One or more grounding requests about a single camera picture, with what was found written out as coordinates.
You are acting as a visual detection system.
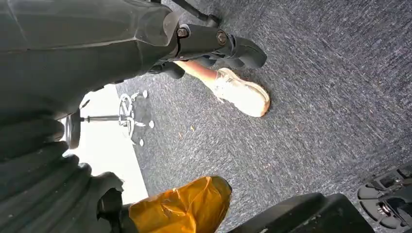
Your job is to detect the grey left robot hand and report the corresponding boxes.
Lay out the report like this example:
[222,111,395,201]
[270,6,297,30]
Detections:
[0,0,268,233]

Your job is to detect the person's leg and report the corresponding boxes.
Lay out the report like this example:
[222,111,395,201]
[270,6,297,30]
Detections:
[175,60,220,83]

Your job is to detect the white sneaker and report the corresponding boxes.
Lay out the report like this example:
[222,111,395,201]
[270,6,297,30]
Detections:
[206,67,271,118]

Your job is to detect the black robot foot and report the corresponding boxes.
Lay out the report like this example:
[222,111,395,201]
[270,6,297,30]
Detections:
[356,162,412,233]
[226,192,376,233]

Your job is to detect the chrome base stool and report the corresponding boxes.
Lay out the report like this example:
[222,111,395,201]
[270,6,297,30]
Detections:
[64,90,155,150]

